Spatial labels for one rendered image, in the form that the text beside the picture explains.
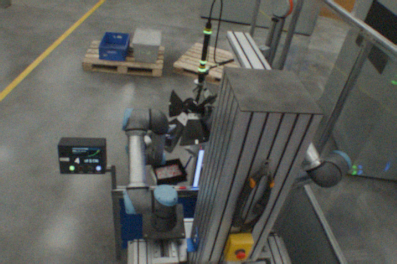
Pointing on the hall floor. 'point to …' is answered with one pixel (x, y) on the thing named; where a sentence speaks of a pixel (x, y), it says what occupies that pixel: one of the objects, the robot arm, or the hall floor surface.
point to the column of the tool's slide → (274, 39)
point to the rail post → (116, 227)
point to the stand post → (193, 171)
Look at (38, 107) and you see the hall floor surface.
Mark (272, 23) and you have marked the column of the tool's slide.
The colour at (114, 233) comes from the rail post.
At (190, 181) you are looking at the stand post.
